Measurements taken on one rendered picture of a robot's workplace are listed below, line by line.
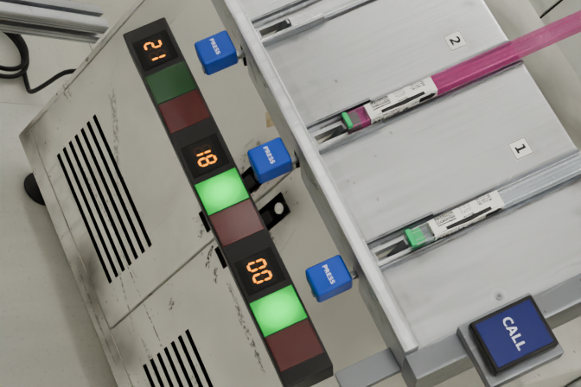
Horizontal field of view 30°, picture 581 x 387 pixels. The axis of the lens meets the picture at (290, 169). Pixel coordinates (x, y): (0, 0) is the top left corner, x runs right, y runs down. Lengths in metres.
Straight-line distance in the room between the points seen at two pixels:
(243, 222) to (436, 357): 0.19
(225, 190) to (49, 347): 0.75
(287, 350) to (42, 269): 0.86
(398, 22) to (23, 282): 0.85
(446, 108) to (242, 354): 0.56
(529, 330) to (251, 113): 0.63
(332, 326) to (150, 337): 0.31
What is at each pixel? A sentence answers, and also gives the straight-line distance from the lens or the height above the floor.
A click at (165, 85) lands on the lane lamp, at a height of 0.65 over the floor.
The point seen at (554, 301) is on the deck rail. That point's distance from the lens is 0.83.
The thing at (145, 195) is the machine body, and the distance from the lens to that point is 1.46.
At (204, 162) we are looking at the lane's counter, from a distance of 0.89.
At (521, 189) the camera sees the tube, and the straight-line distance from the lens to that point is 0.86.
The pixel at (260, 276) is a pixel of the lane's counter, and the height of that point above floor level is 0.65.
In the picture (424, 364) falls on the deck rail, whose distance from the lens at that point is 0.81.
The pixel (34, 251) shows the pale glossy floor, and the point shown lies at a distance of 1.66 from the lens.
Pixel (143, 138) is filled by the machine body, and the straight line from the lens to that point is 1.47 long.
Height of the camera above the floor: 1.16
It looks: 32 degrees down
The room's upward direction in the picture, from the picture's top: 49 degrees clockwise
